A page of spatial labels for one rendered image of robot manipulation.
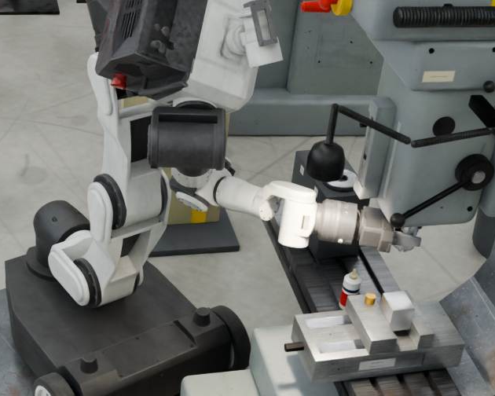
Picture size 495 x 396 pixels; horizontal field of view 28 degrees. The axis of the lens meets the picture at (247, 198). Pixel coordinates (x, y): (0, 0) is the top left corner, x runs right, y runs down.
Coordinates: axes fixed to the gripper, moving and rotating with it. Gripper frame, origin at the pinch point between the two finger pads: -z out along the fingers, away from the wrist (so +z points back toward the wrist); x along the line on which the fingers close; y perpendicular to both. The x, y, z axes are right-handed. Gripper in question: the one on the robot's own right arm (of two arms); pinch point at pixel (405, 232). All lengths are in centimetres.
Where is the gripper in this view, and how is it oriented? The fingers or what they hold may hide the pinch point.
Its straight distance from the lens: 210.0
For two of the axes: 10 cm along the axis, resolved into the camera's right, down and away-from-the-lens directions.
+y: -1.1, 8.2, 5.5
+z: -9.9, -1.5, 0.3
